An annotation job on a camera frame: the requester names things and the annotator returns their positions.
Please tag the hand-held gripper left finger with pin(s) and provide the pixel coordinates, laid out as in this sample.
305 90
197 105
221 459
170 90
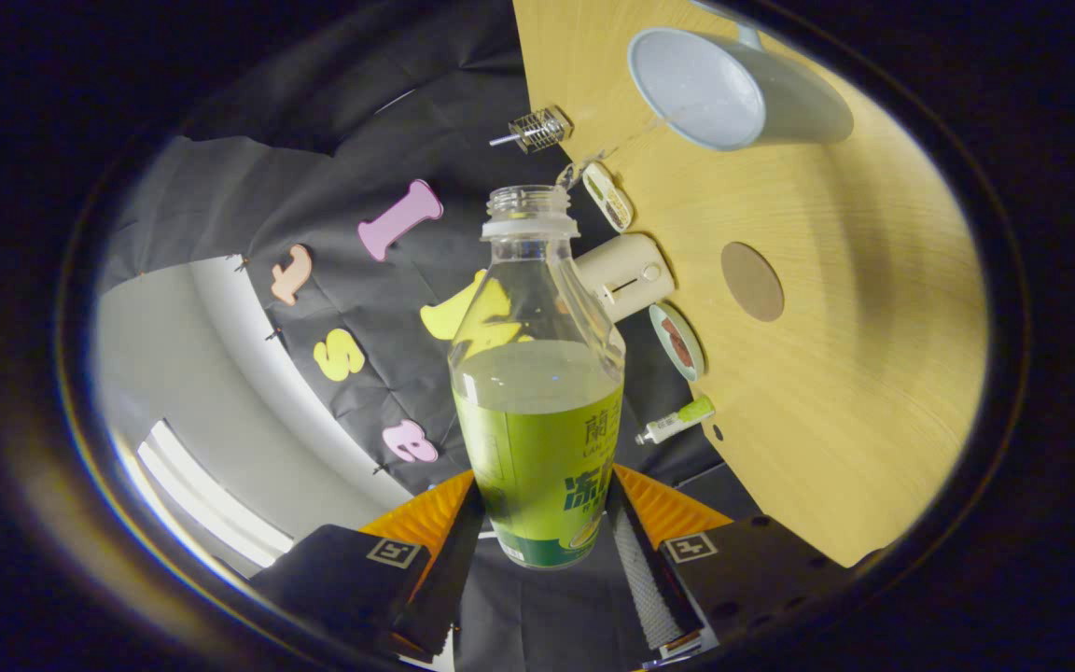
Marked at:
444 588

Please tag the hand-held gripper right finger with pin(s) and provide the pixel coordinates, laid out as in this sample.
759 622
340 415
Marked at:
649 588

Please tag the clear juice bottle green label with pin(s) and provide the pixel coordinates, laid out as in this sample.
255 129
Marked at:
537 448

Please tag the round brown coaster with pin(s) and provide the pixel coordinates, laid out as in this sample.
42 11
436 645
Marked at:
752 282

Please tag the light blue cup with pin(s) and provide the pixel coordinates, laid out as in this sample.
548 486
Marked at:
701 89

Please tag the small white green bottle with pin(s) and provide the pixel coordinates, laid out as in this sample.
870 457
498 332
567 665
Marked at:
673 422

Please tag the pale green plate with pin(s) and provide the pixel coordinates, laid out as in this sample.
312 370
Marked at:
663 347

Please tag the brown food piece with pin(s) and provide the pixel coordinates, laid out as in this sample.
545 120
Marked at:
677 343

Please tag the ceiling light panel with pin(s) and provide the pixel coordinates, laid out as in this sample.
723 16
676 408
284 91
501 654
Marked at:
211 504

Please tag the wooden table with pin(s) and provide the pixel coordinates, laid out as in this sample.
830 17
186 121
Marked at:
855 355

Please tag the cream toaster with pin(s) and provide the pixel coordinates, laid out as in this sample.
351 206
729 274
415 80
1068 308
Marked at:
631 275

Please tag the white divided snack tray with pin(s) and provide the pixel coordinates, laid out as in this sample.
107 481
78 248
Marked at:
607 196

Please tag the white straw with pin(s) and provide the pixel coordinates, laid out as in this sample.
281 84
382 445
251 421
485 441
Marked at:
502 141

